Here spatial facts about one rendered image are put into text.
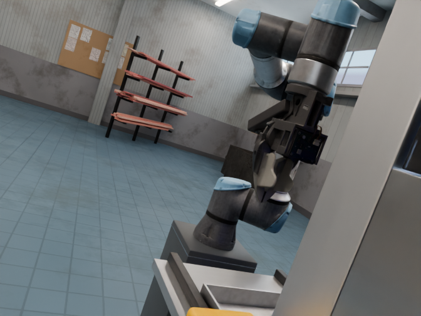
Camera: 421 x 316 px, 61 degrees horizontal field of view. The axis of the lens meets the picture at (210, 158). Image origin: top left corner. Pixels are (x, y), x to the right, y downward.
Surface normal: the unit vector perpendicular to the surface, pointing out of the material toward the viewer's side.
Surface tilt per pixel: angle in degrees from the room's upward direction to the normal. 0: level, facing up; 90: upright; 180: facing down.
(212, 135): 90
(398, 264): 90
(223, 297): 90
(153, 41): 90
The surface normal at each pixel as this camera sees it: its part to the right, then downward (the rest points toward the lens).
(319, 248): -0.87, -0.25
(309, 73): -0.35, 0.00
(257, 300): 0.37, 0.24
